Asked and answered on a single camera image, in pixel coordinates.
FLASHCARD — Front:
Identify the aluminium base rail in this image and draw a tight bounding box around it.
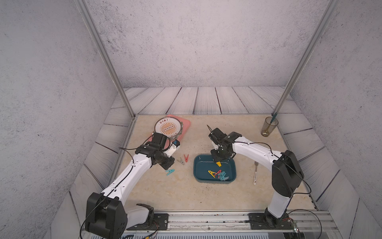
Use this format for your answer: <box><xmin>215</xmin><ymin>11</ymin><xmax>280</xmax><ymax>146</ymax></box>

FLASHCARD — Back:
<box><xmin>120</xmin><ymin>209</ymin><xmax>342</xmax><ymax>239</ymax></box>

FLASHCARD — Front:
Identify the fork with white handle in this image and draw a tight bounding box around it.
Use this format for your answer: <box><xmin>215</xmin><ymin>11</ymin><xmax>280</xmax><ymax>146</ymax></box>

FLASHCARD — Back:
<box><xmin>253</xmin><ymin>161</ymin><xmax>259</xmax><ymax>185</ymax></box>

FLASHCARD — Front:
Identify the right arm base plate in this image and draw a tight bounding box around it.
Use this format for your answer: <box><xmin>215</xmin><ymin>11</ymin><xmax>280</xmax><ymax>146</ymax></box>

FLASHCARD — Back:
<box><xmin>248</xmin><ymin>213</ymin><xmax>294</xmax><ymax>230</ymax></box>

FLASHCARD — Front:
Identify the aluminium frame post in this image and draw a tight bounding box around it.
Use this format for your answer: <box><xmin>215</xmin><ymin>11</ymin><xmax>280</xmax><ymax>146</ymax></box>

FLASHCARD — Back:
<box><xmin>75</xmin><ymin>0</ymin><xmax>135</xmax><ymax>118</ymax></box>
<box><xmin>271</xmin><ymin>0</ymin><xmax>339</xmax><ymax>115</ymax></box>

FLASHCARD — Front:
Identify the pink plastic tray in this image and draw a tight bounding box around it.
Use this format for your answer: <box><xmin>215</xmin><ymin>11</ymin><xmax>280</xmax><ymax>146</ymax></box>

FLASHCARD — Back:
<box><xmin>167</xmin><ymin>115</ymin><xmax>191</xmax><ymax>142</ymax></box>

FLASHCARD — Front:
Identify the left aluminium frame post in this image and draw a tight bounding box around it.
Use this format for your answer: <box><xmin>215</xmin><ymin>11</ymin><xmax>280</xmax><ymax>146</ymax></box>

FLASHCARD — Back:
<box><xmin>75</xmin><ymin>0</ymin><xmax>135</xmax><ymax>118</ymax></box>

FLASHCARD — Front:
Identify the teal plastic storage box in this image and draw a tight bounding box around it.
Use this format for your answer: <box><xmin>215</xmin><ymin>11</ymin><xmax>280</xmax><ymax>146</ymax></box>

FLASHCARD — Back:
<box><xmin>193</xmin><ymin>154</ymin><xmax>237</xmax><ymax>184</ymax></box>

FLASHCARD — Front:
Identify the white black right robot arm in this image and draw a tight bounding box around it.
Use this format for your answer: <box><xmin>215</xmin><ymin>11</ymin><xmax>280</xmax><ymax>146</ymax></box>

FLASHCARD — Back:
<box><xmin>209</xmin><ymin>128</ymin><xmax>304</xmax><ymax>228</ymax></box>

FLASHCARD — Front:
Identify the white plate orange sunburst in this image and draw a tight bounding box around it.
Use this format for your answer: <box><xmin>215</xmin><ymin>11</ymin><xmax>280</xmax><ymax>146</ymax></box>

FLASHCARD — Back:
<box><xmin>154</xmin><ymin>117</ymin><xmax>183</xmax><ymax>138</ymax></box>

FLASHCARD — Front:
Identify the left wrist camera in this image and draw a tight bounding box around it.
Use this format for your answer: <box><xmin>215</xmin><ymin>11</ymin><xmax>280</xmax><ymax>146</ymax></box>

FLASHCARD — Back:
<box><xmin>164</xmin><ymin>139</ymin><xmax>180</xmax><ymax>157</ymax></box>

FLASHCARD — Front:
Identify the teal clothespin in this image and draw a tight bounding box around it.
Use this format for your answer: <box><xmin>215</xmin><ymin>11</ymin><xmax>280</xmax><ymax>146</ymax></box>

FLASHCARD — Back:
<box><xmin>166</xmin><ymin>169</ymin><xmax>175</xmax><ymax>176</ymax></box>
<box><xmin>218</xmin><ymin>171</ymin><xmax>229</xmax><ymax>181</ymax></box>

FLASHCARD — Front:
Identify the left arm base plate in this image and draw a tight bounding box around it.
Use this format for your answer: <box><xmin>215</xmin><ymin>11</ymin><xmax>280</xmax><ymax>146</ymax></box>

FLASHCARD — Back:
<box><xmin>126</xmin><ymin>213</ymin><xmax>169</xmax><ymax>231</ymax></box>

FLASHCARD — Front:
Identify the teal pen in glass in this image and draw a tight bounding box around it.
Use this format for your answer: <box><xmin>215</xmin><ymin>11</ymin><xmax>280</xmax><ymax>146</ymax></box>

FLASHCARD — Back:
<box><xmin>269</xmin><ymin>113</ymin><xmax>278</xmax><ymax>125</ymax></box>

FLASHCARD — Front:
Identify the olive drinking glass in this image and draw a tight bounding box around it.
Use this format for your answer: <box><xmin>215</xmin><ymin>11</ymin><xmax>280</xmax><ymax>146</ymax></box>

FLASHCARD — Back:
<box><xmin>261</xmin><ymin>117</ymin><xmax>279</xmax><ymax>137</ymax></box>

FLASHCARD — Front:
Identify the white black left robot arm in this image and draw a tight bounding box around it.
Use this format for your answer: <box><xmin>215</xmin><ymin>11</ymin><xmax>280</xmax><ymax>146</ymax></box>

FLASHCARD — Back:
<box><xmin>80</xmin><ymin>132</ymin><xmax>180</xmax><ymax>239</ymax></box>

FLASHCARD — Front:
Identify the right aluminium frame post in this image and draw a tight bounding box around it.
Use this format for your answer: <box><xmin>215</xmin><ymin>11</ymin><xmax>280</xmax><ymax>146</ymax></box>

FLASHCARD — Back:
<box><xmin>271</xmin><ymin>0</ymin><xmax>339</xmax><ymax>115</ymax></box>

